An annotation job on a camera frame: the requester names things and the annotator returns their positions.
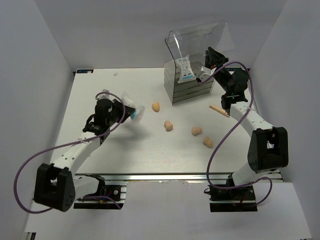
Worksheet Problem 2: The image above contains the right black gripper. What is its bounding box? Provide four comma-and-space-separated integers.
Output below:
204, 46, 232, 94

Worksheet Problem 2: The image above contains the clear acrylic organizer box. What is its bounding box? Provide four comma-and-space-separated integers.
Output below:
163, 21, 235, 105

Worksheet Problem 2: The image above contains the white blue sachet packet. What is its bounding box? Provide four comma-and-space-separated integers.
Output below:
175, 55, 196, 84

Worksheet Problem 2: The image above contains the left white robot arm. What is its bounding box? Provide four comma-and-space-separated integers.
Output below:
33, 98, 143, 212

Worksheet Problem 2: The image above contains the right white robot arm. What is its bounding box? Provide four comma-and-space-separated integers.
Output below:
205, 47, 289, 200

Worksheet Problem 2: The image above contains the beige makeup sponge far left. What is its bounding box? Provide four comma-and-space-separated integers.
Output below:
151, 102, 160, 113

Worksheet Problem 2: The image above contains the beige makeup sponge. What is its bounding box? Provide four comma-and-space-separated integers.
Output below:
151, 102, 160, 113
202, 137, 214, 149
164, 120, 174, 132
191, 126, 203, 136

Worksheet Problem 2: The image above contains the beige makeup sponge centre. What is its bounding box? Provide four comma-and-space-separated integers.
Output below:
164, 120, 174, 132

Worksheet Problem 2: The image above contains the beige makeup sponge right upper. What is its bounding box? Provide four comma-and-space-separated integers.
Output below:
191, 126, 203, 136

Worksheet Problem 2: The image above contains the beige makeup sponge right lower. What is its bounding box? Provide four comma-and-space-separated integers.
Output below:
202, 137, 214, 149

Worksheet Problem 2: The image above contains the right blue table label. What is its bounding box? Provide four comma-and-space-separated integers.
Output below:
227, 67, 243, 72

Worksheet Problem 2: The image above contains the blue table label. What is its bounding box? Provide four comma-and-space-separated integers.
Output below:
75, 69, 94, 74
227, 67, 243, 72

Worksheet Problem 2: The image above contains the beige rose-gold lipstick pen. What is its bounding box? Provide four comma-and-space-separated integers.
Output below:
209, 105, 230, 118

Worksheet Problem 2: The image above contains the left blue table label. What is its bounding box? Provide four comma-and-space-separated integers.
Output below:
75, 69, 94, 74

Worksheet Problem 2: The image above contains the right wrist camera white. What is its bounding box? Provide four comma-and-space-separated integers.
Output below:
195, 66, 215, 83

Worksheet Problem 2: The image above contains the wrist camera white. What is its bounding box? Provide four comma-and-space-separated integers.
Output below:
195, 66, 215, 83
97, 89, 110, 100

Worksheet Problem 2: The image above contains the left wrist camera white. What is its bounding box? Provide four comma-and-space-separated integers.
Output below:
97, 89, 110, 100

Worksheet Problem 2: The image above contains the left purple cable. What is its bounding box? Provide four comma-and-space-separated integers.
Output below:
13, 91, 126, 215

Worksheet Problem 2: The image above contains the purple cable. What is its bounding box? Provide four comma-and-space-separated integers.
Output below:
13, 91, 126, 215
199, 61, 273, 208

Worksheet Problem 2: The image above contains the aluminium rail front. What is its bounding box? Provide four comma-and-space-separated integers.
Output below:
76, 170, 283, 182

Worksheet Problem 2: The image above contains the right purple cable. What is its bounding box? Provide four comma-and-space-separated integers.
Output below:
199, 61, 273, 208

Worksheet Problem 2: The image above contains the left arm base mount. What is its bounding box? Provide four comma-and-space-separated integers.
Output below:
73, 174, 127, 210

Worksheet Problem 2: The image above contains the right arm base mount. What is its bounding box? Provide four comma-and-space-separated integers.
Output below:
203, 185, 258, 213

